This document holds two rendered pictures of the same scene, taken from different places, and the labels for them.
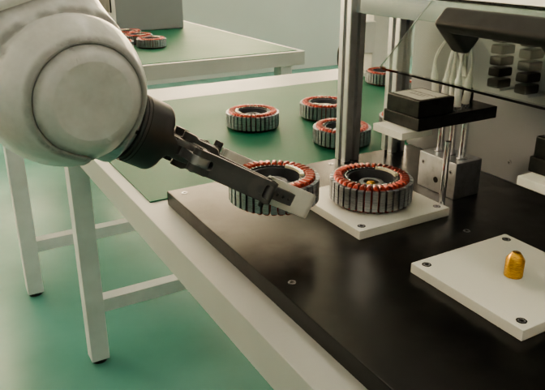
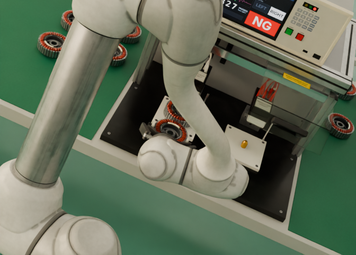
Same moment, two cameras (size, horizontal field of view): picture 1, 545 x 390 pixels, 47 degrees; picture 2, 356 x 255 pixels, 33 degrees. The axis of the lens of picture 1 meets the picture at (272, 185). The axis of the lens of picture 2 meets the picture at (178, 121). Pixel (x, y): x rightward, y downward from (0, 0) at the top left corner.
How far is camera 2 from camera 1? 1.57 m
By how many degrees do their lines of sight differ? 54
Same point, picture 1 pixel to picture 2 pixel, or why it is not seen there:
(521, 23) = (297, 130)
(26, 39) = (240, 181)
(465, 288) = (238, 157)
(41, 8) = (234, 169)
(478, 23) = (286, 126)
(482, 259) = (232, 141)
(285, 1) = not seen: outside the picture
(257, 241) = not seen: hidden behind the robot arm
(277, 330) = not seen: hidden behind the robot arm
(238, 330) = (181, 192)
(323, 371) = (223, 200)
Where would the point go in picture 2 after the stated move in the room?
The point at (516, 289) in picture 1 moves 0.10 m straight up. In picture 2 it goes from (247, 152) to (259, 132)
